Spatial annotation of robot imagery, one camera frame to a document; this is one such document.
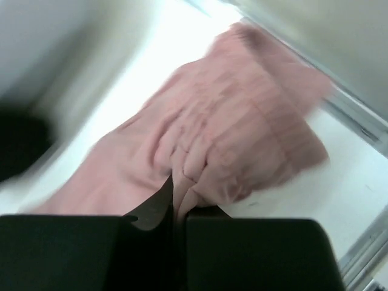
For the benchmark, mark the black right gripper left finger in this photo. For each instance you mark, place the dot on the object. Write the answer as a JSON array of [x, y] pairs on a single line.
[[150, 214]]

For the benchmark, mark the aluminium table frame rail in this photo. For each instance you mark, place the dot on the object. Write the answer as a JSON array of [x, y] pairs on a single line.
[[347, 40]]

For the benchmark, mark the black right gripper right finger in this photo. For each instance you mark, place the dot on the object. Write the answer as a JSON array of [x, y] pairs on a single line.
[[207, 212]]

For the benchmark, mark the pink trousers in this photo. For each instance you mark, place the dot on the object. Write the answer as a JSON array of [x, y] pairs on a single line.
[[222, 127]]

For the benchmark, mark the black garment over basket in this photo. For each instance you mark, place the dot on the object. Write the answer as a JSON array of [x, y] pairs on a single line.
[[25, 138]]

